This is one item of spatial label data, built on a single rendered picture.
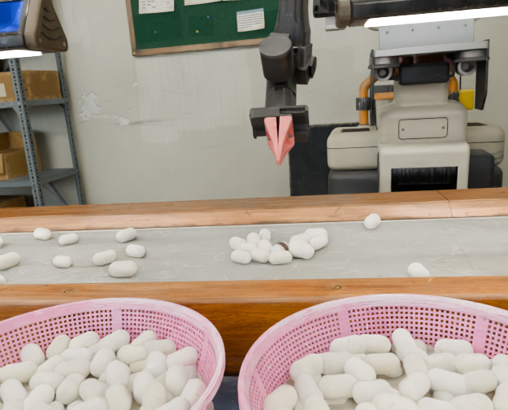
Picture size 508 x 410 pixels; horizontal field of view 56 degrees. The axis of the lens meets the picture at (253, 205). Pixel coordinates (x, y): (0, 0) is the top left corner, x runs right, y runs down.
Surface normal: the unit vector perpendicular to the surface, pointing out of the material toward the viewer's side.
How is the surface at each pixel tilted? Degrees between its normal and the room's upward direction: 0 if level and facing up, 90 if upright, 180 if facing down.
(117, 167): 90
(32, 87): 90
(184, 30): 90
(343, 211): 45
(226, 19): 90
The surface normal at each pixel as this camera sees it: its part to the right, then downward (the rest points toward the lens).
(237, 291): -0.07, -0.97
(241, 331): -0.12, 0.25
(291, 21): -0.33, 0.41
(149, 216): -0.14, -0.51
